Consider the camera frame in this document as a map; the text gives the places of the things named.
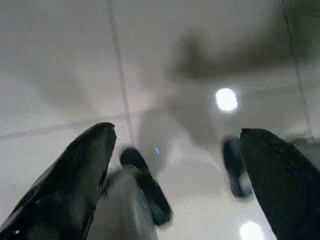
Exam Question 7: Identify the black robot foot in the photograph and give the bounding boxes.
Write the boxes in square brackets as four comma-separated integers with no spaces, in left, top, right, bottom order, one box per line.
[221,135,254,199]
[119,147,174,227]

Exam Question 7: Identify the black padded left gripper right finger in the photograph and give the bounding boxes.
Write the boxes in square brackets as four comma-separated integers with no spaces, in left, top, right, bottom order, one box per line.
[239,127,320,240]

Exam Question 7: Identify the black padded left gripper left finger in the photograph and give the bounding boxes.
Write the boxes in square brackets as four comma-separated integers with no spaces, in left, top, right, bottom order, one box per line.
[0,121,118,240]

